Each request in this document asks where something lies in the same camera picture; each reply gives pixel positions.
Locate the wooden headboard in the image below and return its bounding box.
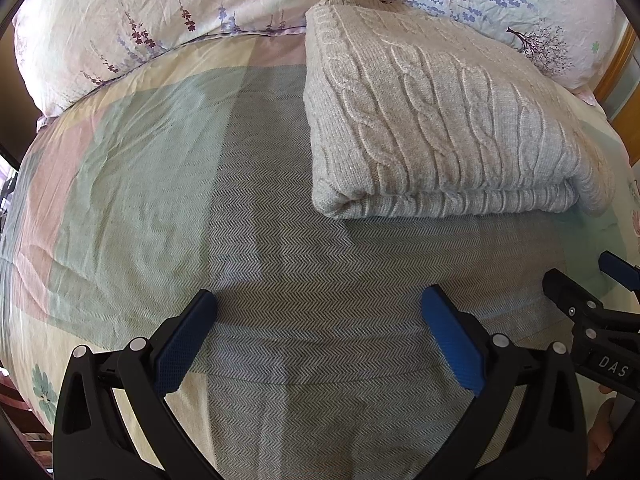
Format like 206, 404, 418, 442
593, 14, 640, 167

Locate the person's right hand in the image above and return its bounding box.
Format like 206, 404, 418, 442
587, 384, 640, 480

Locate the grey cable-knit sweater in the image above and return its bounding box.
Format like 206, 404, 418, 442
303, 0, 615, 219

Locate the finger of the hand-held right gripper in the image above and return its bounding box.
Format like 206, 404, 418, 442
598, 250, 640, 307
542, 268, 640, 335

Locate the pastel patchwork bed quilt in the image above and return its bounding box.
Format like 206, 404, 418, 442
0, 30, 640, 480

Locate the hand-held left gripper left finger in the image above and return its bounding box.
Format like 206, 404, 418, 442
52, 289, 219, 480

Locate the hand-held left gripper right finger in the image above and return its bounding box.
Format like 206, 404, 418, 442
415, 284, 587, 480

